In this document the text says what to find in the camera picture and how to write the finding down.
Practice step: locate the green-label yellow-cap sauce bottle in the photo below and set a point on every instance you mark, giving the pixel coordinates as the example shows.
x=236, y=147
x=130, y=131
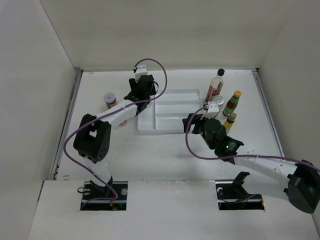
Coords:
x=232, y=103

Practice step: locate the white divided organizer tray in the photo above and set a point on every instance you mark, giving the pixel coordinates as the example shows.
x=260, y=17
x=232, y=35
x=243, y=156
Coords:
x=165, y=114

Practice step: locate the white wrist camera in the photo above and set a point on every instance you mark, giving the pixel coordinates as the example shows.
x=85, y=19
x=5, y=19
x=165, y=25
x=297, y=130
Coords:
x=140, y=70
x=211, y=110

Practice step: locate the small gold-cap bottle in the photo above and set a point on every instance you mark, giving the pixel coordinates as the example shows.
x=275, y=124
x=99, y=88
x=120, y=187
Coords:
x=229, y=122

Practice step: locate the tall soy sauce bottle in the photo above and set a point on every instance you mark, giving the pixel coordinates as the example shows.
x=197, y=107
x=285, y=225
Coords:
x=215, y=86

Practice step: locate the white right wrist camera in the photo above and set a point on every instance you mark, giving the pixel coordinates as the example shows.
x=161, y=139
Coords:
x=211, y=110

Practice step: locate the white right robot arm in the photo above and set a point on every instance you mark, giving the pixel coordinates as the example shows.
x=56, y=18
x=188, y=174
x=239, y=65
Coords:
x=298, y=179

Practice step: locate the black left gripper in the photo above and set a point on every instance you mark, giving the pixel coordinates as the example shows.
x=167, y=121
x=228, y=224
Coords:
x=134, y=84

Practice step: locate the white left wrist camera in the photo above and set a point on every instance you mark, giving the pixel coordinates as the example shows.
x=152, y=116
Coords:
x=140, y=70

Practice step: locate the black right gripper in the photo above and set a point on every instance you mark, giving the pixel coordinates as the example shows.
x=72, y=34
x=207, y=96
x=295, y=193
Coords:
x=195, y=119

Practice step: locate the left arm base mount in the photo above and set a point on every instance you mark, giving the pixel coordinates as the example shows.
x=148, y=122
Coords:
x=101, y=198

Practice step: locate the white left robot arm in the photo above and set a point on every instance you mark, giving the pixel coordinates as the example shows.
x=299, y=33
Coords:
x=93, y=142

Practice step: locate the dark jar white red lid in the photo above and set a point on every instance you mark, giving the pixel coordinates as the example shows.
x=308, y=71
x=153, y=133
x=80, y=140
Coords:
x=110, y=100

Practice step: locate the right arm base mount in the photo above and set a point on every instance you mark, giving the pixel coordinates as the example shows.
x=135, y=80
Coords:
x=231, y=195

